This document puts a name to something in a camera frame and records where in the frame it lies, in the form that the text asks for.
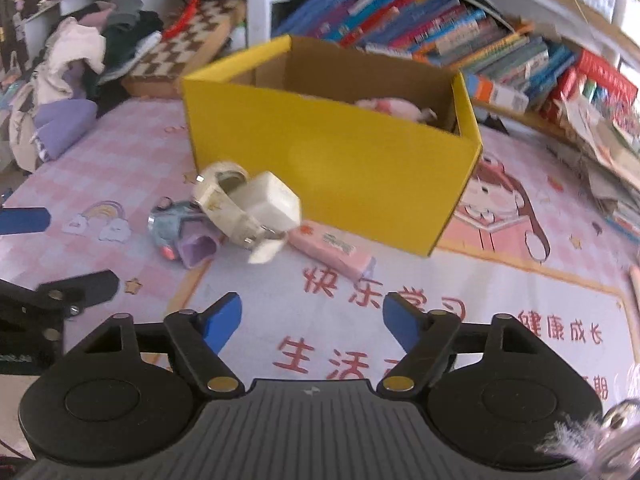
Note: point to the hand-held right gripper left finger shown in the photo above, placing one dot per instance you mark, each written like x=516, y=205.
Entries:
x=220, y=322

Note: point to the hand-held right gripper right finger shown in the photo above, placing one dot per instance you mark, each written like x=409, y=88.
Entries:
x=402, y=322

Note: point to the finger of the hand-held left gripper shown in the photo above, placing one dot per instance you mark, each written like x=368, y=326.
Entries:
x=22, y=221
x=90, y=285

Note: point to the yellow cardboard box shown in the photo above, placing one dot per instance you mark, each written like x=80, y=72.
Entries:
x=325, y=175

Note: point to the pink plush toy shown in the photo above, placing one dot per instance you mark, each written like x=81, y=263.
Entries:
x=395, y=108

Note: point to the purple children's watch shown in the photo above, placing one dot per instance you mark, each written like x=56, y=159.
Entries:
x=197, y=249

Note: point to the pink eraser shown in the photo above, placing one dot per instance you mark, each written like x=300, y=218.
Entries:
x=330, y=250

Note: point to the purple garment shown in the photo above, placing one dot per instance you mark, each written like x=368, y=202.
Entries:
x=65, y=125

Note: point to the pink printed desk mat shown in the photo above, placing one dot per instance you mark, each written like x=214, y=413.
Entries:
x=125, y=170

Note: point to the cream children's watch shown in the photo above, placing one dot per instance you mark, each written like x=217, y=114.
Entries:
x=270, y=200

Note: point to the pile of clothes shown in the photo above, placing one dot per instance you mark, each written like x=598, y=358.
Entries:
x=75, y=55

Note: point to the white and orange box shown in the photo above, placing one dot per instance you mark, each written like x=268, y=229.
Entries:
x=500, y=92

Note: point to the wooden chessboard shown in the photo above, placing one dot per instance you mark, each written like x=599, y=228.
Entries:
x=200, y=35

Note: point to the red hanging ornament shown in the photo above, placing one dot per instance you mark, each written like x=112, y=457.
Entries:
x=182, y=15

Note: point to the stack of papers and books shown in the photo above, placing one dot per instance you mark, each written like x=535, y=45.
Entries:
x=610, y=160

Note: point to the row of colourful books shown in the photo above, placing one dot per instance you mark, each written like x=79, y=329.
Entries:
x=425, y=25

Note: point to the red box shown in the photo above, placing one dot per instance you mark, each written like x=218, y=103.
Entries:
x=605, y=77

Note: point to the white bookshelf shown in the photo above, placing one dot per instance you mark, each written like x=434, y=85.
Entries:
x=257, y=0

